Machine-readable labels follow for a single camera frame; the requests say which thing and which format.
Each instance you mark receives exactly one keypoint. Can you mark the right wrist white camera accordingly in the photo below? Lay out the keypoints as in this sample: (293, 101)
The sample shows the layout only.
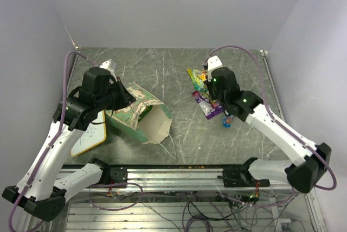
(213, 63)

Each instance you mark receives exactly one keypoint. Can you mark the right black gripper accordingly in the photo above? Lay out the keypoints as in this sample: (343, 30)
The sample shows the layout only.
(210, 83)

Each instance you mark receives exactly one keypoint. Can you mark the blue red snack packet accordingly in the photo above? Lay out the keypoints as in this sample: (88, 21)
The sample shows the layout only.
(227, 120)

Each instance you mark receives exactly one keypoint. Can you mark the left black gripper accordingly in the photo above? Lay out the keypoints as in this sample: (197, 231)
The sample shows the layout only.
(126, 97)

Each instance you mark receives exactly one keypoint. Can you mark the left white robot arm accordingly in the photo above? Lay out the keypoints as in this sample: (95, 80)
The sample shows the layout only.
(70, 121)

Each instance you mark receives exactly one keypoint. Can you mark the green white paper bag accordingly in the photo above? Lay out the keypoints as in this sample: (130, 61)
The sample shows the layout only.
(146, 120)

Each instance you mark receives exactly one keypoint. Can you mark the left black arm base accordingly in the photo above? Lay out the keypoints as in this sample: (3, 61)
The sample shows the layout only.
(112, 175)

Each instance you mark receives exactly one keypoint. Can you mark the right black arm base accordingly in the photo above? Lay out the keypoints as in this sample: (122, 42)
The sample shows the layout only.
(234, 176)

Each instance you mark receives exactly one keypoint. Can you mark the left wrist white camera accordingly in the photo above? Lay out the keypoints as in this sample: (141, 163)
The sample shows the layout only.
(109, 65)

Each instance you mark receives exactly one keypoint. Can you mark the small whiteboard orange frame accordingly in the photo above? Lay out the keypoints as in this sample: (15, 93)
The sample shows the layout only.
(92, 137)

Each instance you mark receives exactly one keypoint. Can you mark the green yellow Fox's candy packet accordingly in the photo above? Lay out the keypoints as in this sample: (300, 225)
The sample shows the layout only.
(198, 77)

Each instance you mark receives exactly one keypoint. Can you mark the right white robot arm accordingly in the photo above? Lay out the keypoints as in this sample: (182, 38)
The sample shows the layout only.
(307, 162)

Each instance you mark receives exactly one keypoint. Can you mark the wrist white camera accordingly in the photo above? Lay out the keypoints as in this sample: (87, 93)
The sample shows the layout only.
(109, 65)
(213, 63)

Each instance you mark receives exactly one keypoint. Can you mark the purple snack packet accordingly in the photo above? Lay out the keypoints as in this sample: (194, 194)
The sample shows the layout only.
(210, 110)

